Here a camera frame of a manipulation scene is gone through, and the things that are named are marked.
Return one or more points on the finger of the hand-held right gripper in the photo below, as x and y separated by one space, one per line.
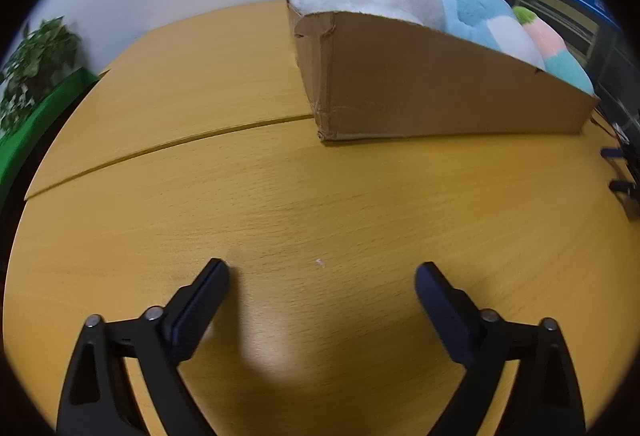
612 153
624 188

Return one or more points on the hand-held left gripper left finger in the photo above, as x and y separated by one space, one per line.
200 306

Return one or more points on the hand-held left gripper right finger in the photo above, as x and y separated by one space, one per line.
445 311

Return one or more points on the pastel striped plush toy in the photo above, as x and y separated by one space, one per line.
555 51

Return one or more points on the blue cat plush toy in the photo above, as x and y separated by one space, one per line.
475 11

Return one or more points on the brown cardboard box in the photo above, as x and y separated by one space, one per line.
400 91

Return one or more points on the wooden shelf behind glass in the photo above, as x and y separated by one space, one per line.
555 11

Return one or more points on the green planter box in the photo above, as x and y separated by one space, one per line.
45 111

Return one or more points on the green potted plant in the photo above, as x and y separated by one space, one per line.
40 51

